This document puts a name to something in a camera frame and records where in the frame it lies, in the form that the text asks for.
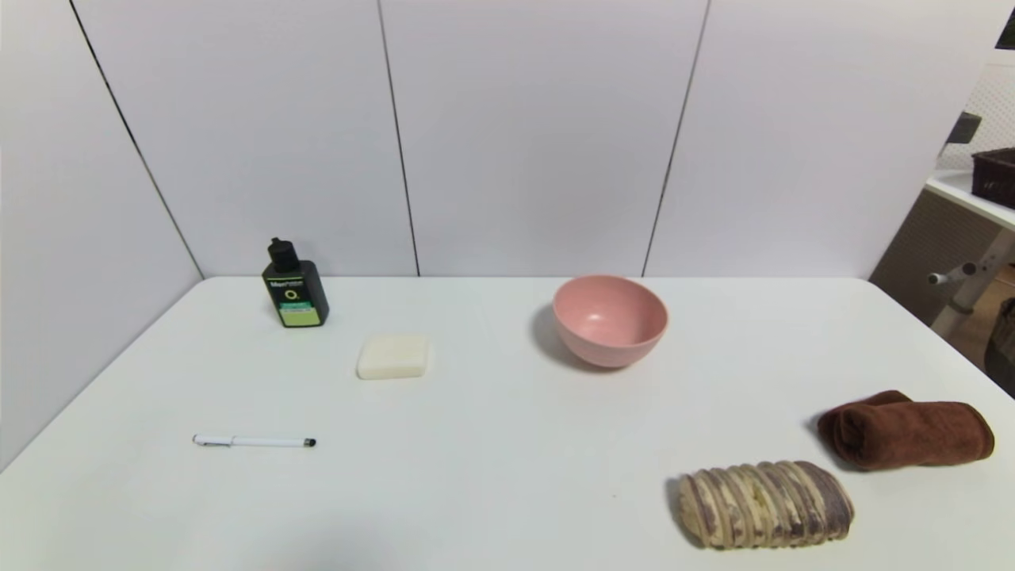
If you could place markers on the brown towel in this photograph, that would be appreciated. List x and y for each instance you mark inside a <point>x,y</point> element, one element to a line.
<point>912,434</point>

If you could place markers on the pink bowl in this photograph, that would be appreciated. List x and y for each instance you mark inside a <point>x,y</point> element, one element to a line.
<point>609,321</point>

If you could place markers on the white soap bar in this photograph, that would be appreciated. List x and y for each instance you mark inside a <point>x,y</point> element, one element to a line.
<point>392,356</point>

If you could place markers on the black bottle with green label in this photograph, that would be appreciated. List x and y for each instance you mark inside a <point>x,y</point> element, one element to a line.
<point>294,297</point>

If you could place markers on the white pen with black tip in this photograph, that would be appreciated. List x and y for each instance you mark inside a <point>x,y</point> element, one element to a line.
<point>254,441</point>

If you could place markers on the brown striped bread loaf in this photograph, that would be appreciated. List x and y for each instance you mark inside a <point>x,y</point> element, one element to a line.
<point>765,505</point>

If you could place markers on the white background desk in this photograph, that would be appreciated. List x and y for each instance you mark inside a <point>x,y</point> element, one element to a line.
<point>979,238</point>

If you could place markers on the dark grey monitor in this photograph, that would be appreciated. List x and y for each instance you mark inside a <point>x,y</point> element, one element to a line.
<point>962,127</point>

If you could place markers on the dark chair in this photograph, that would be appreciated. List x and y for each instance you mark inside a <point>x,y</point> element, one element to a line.
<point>1003,341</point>

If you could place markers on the dark woven basket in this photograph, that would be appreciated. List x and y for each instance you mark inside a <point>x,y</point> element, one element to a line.
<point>996,176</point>

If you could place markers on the black wall-mounted object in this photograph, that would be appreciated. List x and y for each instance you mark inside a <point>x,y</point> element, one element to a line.
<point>1008,30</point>

